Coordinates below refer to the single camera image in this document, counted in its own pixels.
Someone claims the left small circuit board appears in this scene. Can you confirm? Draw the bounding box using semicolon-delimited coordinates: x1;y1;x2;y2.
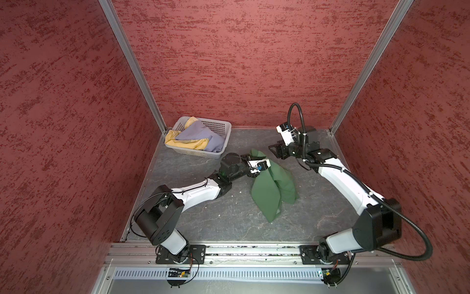
168;268;192;279

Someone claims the white plastic laundry basket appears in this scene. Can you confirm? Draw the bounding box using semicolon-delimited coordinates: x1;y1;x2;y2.
165;116;232;159

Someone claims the aluminium front rail frame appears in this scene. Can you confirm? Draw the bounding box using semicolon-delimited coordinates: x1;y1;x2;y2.
92;241;415;294

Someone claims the right aluminium corner post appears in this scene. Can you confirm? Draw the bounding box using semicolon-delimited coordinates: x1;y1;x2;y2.
329;0;414;136

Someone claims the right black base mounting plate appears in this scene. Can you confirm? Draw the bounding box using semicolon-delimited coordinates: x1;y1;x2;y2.
299;245;350;265

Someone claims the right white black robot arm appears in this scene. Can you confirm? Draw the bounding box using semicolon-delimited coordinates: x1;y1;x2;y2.
269;122;401;264

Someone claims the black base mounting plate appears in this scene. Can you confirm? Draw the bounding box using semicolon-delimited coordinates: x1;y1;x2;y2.
155;245;207;265
299;245;350;265

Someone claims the small circuit board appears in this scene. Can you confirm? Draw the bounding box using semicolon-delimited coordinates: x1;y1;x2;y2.
322;268;341;285
168;268;192;279

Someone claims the lavender skirt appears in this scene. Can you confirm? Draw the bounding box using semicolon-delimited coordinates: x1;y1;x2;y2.
176;117;225;153

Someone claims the aluminium corner post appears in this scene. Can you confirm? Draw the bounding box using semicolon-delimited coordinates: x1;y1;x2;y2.
99;0;167;134
329;0;414;136

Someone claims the yellow skirt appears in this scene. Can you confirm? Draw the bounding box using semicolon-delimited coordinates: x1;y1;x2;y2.
165;130;208;150

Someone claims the right small circuit board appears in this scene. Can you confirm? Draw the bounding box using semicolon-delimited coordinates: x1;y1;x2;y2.
322;268;341;285

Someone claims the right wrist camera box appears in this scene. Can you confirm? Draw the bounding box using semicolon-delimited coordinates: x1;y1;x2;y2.
276;122;298;146

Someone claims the left aluminium corner post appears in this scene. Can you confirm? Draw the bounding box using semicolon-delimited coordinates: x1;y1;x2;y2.
99;0;167;134

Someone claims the black corrugated cable conduit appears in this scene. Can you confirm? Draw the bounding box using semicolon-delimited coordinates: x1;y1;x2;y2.
287;102;433;262

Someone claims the green skirt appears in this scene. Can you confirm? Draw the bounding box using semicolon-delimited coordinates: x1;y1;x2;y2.
251;159;299;222

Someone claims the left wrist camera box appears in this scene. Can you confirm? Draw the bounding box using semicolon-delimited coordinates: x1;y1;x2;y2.
250;159;271;173

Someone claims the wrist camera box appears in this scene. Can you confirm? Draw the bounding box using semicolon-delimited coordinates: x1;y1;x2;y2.
250;159;271;173
276;122;298;146

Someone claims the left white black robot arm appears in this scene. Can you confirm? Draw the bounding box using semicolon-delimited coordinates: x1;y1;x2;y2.
132;153;271;263

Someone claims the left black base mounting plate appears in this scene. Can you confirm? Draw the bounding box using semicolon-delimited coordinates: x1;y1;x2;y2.
155;245;207;265

